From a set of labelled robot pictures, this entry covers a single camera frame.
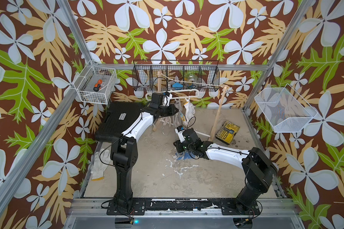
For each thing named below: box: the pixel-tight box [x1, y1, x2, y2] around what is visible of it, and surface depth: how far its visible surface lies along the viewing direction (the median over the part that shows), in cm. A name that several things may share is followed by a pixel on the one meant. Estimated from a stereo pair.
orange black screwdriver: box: [93, 79, 103, 92], surface depth 82 cm
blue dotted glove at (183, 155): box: [172, 150, 196, 161], surface depth 93 cm
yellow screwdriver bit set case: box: [215, 120, 241, 146], surface depth 103 cm
